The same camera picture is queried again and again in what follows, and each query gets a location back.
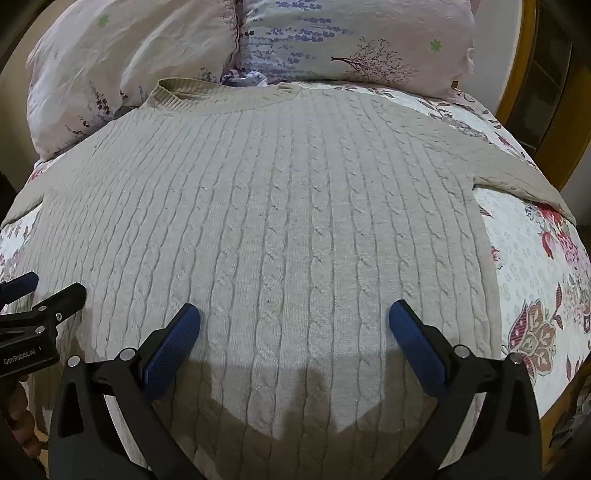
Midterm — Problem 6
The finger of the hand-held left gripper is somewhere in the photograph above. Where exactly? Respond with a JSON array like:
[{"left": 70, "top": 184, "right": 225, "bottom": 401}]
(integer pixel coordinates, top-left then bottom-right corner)
[
  {"left": 0, "top": 271, "right": 40, "bottom": 305},
  {"left": 0, "top": 282, "right": 88, "bottom": 334}
]

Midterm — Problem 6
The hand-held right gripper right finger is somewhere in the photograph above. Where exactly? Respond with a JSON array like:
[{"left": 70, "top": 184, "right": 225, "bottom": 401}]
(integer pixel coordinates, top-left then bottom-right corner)
[{"left": 381, "top": 299, "right": 555, "bottom": 480}]

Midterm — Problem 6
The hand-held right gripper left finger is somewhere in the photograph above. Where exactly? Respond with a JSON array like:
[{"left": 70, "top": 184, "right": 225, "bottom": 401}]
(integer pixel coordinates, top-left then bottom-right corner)
[{"left": 50, "top": 303, "right": 206, "bottom": 480}]

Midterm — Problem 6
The beige cable-knit sweater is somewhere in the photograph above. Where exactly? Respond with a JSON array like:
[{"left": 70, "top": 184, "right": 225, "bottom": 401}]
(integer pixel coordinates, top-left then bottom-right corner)
[{"left": 1, "top": 78, "right": 576, "bottom": 480}]

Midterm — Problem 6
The person's left hand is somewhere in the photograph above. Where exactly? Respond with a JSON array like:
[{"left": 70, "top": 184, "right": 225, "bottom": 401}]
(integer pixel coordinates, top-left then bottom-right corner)
[{"left": 6, "top": 381, "right": 43, "bottom": 460}]

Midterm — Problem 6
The floral quilted bedspread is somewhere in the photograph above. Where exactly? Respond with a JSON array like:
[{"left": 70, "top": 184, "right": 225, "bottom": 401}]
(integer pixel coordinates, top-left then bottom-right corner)
[{"left": 0, "top": 81, "right": 591, "bottom": 418}]

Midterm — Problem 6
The pink floral pillow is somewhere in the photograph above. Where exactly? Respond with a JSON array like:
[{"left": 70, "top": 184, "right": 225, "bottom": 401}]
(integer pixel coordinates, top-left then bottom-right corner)
[{"left": 27, "top": 0, "right": 243, "bottom": 162}]

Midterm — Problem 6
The lavender print pillow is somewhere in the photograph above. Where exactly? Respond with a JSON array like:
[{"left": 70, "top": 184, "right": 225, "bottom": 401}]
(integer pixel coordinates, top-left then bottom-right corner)
[{"left": 222, "top": 0, "right": 476, "bottom": 99}]

